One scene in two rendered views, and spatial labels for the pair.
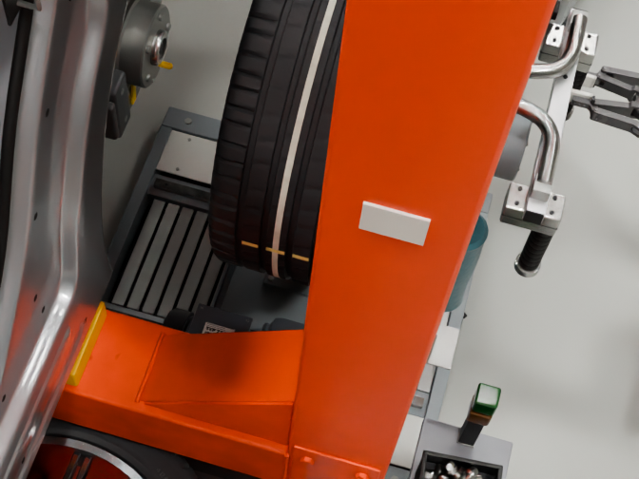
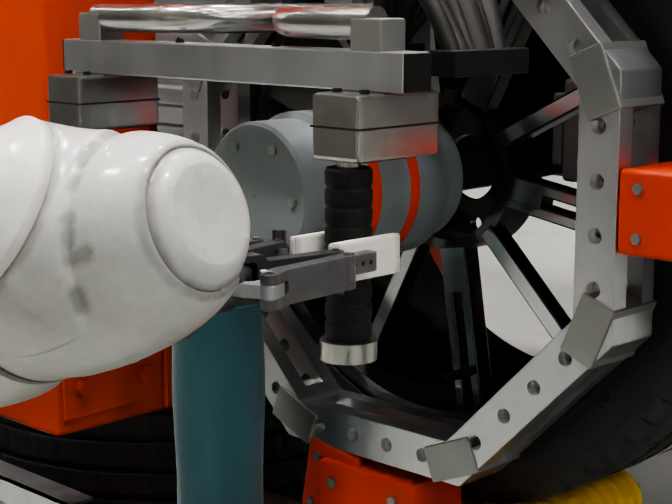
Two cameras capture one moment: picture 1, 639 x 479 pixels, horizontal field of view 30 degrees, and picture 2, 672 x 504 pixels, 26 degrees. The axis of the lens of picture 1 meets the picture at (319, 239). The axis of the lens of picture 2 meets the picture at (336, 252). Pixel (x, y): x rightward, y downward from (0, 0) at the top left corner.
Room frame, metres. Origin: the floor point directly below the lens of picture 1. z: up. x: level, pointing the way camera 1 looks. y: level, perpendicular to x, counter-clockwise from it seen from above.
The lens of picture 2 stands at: (1.96, -1.29, 1.03)
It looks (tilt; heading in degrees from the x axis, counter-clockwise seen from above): 10 degrees down; 126
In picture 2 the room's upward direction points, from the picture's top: straight up
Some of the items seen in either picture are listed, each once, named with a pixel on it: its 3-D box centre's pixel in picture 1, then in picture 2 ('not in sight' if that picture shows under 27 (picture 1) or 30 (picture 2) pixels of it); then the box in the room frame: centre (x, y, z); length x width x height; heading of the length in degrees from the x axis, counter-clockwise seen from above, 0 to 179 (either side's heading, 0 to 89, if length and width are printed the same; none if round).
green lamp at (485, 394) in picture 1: (486, 399); not in sight; (0.80, -0.32, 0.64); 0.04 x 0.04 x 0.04; 81
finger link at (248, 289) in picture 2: not in sight; (238, 288); (1.36, -0.56, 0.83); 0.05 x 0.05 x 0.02; 70
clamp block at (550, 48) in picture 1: (568, 47); (376, 122); (1.35, -0.38, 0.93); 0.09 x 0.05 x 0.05; 81
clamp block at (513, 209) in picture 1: (532, 208); (103, 98); (1.01, -0.33, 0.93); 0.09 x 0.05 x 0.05; 81
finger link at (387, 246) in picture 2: (575, 77); (364, 258); (1.36, -0.42, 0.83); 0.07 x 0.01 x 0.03; 80
